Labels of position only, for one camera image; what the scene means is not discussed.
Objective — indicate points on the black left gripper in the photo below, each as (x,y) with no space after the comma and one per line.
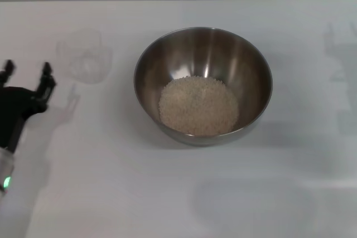
(19,104)

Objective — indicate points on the stainless steel mixing bowl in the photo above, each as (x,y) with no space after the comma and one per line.
(212,54)

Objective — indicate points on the white rice grains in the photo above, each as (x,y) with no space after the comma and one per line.
(198,107)

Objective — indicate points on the clear plastic measuring cup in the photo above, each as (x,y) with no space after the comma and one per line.
(86,62)

